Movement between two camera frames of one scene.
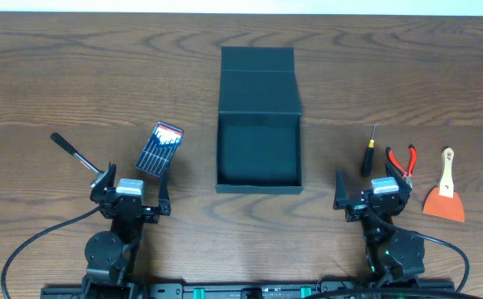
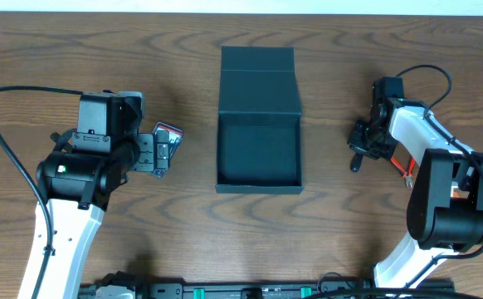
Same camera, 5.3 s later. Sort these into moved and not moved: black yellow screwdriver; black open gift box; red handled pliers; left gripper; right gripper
Moved: left gripper; right gripper; black yellow screwdriver
Not moved: black open gift box; red handled pliers
